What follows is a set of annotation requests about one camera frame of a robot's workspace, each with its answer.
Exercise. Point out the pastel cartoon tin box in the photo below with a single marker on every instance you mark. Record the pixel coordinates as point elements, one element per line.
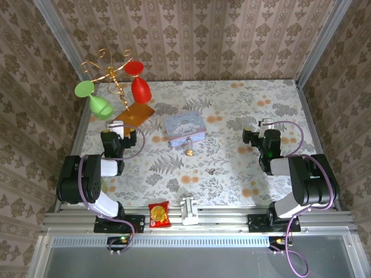
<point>184,126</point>

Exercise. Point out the brass padlock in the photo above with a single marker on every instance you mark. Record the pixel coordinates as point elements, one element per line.
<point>189,152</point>

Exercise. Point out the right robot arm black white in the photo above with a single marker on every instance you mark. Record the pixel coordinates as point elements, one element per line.
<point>307,179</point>

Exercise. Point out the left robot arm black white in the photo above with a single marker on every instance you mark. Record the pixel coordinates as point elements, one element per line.
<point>78,179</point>

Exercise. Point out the green wine glass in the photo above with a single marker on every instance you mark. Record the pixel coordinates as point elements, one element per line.
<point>101,108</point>

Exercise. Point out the red wine glass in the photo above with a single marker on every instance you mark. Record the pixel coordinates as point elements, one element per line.
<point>141,88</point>

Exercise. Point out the floral table mat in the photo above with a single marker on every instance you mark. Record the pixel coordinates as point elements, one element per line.
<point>232,188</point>

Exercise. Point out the red snack packet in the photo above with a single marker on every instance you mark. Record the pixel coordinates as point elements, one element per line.
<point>159,215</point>

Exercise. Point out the small black circuit board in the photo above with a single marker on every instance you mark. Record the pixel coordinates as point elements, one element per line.
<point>278,241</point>
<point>119,240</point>

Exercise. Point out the grey metal panel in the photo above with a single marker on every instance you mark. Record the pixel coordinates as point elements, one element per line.
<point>188,263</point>

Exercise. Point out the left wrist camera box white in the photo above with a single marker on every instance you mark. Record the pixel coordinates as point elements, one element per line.
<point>117,128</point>

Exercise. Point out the aluminium frame side rail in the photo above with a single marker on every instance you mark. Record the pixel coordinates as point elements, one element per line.
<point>74,144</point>
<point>309,116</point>

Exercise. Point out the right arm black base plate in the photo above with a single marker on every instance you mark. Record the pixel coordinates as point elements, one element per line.
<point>258,224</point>

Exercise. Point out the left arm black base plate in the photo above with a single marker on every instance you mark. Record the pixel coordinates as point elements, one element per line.
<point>136,224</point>

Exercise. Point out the aluminium frame cross rail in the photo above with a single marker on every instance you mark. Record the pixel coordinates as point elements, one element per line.
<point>223,215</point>

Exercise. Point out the white plastic bracket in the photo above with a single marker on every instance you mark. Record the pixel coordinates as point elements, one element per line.
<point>189,212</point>

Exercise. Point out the aluminium frame post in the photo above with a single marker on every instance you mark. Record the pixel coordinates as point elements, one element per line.
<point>327,32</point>
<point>59,32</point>

